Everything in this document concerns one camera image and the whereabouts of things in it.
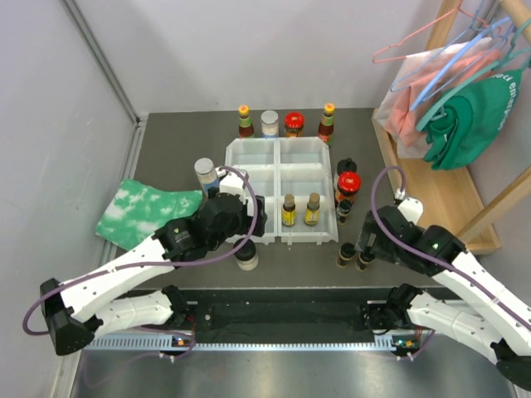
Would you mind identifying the black cap pepper bottle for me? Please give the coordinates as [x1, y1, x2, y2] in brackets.
[336, 242, 356, 268]
[355, 252, 374, 271]

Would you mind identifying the yellow label brown bottle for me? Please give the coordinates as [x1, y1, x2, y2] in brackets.
[304, 192, 320, 226]
[281, 193, 296, 227]

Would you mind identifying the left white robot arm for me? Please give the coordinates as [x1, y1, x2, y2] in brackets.
[40, 193, 267, 356]

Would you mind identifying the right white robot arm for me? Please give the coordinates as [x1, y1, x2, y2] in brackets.
[356, 206, 530, 390]

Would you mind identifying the small black cap spice bottle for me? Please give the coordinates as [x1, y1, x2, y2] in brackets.
[336, 199, 353, 225]

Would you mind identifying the black lid shaker front left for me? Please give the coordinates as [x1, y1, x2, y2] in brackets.
[234, 240, 259, 271]

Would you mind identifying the black lid shaker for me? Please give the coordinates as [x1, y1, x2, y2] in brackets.
[234, 240, 259, 271]
[334, 158, 358, 177]

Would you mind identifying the wooden clothes rack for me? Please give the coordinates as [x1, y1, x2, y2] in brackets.
[372, 1, 530, 255]

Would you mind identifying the left silver lid salt jar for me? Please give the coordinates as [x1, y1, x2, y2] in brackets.
[194, 158, 220, 198]

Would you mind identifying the silver lid salt jar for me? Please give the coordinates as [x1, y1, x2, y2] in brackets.
[194, 158, 220, 198]
[261, 110, 279, 138]

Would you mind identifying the right red lid sauce jar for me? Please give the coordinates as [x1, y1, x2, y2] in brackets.
[335, 172, 362, 203]

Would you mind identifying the red lid sauce jar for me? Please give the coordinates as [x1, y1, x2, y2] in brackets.
[284, 112, 304, 138]
[335, 172, 362, 203]

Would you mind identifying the left white organizer tray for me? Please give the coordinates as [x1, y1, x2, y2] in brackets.
[225, 138, 278, 245]

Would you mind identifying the white organizer tray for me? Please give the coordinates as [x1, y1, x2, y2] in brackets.
[225, 138, 278, 245]
[274, 137, 339, 245]

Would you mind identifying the black lid shaker right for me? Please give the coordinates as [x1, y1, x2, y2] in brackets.
[334, 158, 358, 177]

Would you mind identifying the green white cloth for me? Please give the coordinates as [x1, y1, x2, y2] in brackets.
[95, 179, 203, 250]

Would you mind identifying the left orange cap sauce bottle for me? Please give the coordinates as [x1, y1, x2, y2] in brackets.
[238, 104, 254, 138]

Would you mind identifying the orange cap sauce bottle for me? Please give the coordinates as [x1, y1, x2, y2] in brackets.
[238, 104, 254, 138]
[318, 103, 335, 146]

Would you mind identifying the right white organizer tray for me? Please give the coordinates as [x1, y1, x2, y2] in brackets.
[274, 137, 339, 245]

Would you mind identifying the green garment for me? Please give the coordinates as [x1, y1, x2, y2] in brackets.
[422, 69, 523, 171]

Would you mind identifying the back silver lid salt jar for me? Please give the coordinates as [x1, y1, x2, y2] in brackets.
[261, 110, 279, 138]

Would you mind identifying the right orange cap sauce bottle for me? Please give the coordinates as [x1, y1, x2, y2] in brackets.
[318, 103, 335, 146]

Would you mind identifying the back red lid sauce jar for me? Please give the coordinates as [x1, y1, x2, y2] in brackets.
[284, 112, 304, 138]

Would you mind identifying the pink white garment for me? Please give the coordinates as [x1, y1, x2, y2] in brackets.
[374, 37, 501, 158]

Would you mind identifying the teal hanger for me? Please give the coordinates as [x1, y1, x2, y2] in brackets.
[410, 17, 530, 131]

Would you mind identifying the blue hanger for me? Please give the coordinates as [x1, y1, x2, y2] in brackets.
[388, 17, 514, 110]

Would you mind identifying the pink hanger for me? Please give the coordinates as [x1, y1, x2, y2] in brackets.
[372, 0, 489, 64]

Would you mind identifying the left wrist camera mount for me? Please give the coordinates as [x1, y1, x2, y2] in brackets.
[217, 171, 247, 204]

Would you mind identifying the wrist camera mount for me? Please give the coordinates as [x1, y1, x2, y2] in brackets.
[217, 171, 247, 204]
[392, 188, 424, 230]

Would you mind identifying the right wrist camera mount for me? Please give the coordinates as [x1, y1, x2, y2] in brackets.
[392, 188, 424, 230]

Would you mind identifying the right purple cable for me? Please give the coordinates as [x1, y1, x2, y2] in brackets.
[370, 165, 531, 362]

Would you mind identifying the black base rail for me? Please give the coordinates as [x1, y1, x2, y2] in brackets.
[165, 286, 441, 343]

